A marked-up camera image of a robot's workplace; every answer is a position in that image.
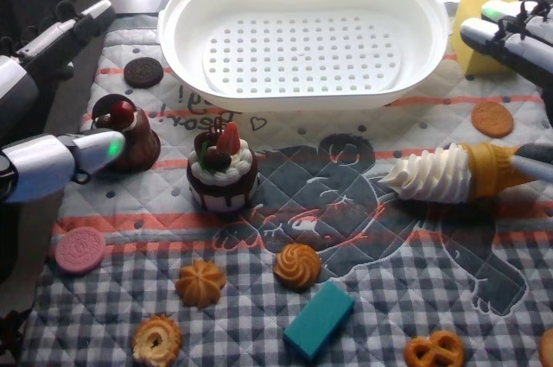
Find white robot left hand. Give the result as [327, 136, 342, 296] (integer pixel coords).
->
[0, 0, 127, 204]

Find strawberry cream toy cake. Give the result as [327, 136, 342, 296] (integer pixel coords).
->
[186, 121, 259, 212]

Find white perforated plastic tray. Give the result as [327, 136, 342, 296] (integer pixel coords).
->
[156, 0, 450, 112]

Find chocolate sandwich cookie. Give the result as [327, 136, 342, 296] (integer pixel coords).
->
[124, 57, 165, 88]

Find round tan biscuit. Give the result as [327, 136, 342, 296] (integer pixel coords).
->
[470, 102, 514, 139]

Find pink sandwich cookie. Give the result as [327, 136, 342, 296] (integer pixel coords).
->
[54, 226, 106, 274]

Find grey bear print quilt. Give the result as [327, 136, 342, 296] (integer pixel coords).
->
[19, 12, 553, 367]

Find pretzel shaped cookie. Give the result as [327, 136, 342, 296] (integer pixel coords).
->
[404, 330, 466, 367]

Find yellow sponge block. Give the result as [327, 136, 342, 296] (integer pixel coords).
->
[448, 0, 519, 77]

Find teal rectangular block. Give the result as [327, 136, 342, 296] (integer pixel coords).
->
[283, 281, 355, 362]

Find orange cookie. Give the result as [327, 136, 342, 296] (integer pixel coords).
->
[538, 327, 553, 367]

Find toy ice cream cone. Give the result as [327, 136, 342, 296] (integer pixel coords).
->
[379, 141, 541, 205]

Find ring butter cookie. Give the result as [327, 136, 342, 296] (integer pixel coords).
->
[131, 314, 181, 366]

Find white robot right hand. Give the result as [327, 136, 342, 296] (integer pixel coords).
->
[460, 0, 553, 187]

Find chocolate cherry toy cake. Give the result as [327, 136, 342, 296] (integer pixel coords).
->
[92, 93, 160, 172]

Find swirl butter cookie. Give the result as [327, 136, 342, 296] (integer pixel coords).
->
[274, 243, 323, 290]
[175, 258, 227, 308]

